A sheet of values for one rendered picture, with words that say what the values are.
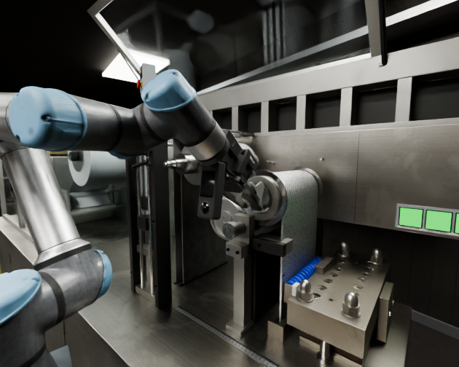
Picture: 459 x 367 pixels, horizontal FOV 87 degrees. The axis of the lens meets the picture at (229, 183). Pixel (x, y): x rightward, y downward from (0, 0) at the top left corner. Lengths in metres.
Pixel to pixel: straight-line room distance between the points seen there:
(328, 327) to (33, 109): 0.62
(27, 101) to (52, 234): 0.37
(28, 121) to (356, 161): 0.80
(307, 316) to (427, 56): 0.73
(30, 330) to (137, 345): 0.25
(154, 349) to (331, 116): 0.89
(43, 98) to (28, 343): 0.43
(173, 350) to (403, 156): 0.80
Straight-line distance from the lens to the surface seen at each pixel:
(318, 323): 0.62
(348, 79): 0.92
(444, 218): 0.87
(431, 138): 0.86
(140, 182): 0.82
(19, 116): 0.39
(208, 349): 0.70
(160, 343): 0.74
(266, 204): 0.61
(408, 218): 0.87
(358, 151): 0.88
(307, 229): 0.77
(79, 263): 0.66
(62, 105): 0.36
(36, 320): 0.61
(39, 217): 0.68
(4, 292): 0.59
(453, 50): 0.90
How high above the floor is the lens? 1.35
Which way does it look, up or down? 6 degrees down
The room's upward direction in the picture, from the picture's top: straight up
